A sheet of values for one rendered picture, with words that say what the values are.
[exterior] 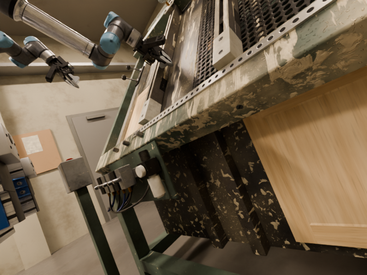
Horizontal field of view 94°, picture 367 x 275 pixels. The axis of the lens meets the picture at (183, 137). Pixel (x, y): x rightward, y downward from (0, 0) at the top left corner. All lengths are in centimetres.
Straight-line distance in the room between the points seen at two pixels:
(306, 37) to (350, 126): 33
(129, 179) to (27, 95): 361
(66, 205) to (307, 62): 370
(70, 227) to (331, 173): 364
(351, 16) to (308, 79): 11
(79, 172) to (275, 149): 104
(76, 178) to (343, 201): 121
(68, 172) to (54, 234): 266
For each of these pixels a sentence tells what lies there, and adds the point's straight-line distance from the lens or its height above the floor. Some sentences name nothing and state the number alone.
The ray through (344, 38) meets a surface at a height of 81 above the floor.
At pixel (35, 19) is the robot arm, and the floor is 142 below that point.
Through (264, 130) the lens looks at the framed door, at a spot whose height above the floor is 68.
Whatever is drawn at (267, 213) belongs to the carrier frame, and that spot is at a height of 35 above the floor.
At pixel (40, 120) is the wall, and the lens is 402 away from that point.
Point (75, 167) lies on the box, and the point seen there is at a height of 88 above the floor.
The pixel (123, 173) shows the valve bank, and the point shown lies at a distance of 77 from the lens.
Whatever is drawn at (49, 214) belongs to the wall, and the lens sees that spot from 377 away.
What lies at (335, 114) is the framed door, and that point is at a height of 66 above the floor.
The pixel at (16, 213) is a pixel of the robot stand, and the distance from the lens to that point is 68.
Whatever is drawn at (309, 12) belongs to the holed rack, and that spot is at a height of 89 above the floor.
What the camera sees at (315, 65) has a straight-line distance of 44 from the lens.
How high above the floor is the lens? 74
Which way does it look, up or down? 3 degrees up
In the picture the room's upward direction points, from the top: 23 degrees counter-clockwise
